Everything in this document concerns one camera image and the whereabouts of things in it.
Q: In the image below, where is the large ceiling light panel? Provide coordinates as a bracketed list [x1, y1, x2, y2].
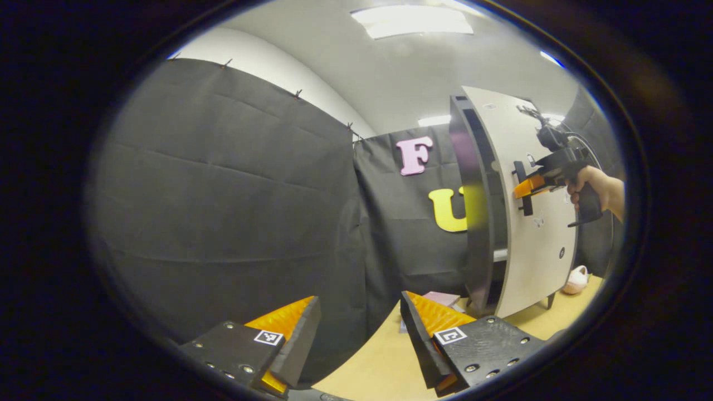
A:
[351, 6, 474, 40]

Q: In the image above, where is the pink plush toy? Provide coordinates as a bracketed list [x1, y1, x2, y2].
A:
[561, 266, 589, 295]

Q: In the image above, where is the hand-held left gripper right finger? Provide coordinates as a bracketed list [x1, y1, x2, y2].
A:
[400, 290, 546, 397]

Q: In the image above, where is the light grey cabinet door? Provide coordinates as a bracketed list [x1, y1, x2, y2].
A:
[461, 86, 580, 318]

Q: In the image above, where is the thin black cable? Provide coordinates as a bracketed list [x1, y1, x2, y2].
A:
[567, 131, 606, 169]

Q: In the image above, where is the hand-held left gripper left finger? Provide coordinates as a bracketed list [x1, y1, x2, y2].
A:
[179, 296, 322, 397]

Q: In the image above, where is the dark grey cabinet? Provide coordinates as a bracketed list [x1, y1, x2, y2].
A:
[448, 95, 558, 314]

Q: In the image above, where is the black cabinet door handle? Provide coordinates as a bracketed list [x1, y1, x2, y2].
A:
[512, 160, 534, 217]

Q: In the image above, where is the black backdrop cloth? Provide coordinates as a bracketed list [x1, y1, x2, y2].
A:
[86, 58, 624, 385]

